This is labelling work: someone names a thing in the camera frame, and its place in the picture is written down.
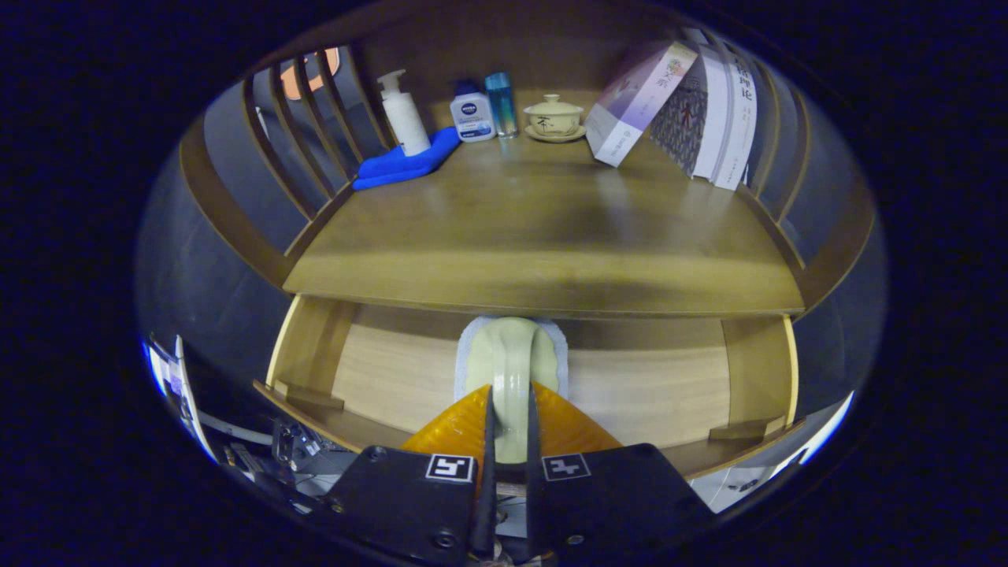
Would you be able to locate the dark floor equipment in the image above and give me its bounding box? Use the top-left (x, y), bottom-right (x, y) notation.
top-left (224, 417), bottom-right (355, 505)

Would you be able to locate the patterned cover book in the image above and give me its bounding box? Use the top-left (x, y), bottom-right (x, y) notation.
top-left (647, 63), bottom-right (710, 178)

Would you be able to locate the blue folded cloth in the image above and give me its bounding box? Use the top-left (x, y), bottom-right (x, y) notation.
top-left (351, 126), bottom-right (462, 191)

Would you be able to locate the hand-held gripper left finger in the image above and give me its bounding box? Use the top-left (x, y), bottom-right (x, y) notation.
top-left (319, 384), bottom-right (498, 564)

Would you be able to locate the purple white book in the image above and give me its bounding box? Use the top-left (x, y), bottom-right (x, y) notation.
top-left (584, 41), bottom-right (700, 169)

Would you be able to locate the white lotion bottle blue cap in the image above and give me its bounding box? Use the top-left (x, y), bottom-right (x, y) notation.
top-left (450, 79), bottom-right (497, 143)

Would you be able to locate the bright printed panel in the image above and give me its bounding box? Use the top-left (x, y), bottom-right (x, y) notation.
top-left (142, 335), bottom-right (217, 465)

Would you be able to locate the wooden cabinet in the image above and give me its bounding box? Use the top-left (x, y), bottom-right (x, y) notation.
top-left (177, 4), bottom-right (879, 481)

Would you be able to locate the cream lidded teacup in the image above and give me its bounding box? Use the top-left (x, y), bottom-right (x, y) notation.
top-left (523, 94), bottom-right (587, 143)

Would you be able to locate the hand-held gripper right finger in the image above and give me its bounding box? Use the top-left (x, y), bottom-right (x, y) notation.
top-left (524, 382), bottom-right (717, 564)

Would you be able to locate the wooden drawer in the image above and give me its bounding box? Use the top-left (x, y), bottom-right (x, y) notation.
top-left (254, 293), bottom-right (808, 481)

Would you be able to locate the white pump bottle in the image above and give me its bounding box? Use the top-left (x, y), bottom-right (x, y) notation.
top-left (376, 69), bottom-right (432, 158)

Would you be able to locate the blue glass bottle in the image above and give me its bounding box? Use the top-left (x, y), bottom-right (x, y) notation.
top-left (484, 72), bottom-right (519, 139)

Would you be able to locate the wooden countertop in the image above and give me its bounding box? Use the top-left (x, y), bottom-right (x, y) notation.
top-left (282, 130), bottom-right (806, 320)

